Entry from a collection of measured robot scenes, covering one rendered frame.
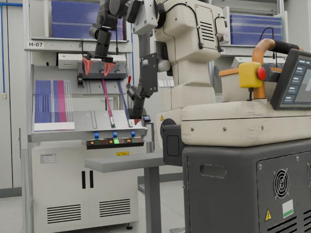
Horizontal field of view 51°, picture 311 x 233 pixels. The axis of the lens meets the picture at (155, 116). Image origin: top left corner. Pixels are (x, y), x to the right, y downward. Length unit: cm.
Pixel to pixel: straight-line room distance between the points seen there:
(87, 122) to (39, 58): 81
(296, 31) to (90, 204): 369
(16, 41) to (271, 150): 344
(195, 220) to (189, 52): 61
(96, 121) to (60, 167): 43
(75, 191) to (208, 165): 148
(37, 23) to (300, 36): 344
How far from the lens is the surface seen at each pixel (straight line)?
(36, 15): 272
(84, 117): 206
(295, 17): 502
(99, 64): 244
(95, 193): 232
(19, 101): 393
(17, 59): 400
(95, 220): 237
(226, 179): 92
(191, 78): 128
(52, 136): 196
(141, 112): 184
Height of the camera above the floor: 77
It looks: 1 degrees up
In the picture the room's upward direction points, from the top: 2 degrees counter-clockwise
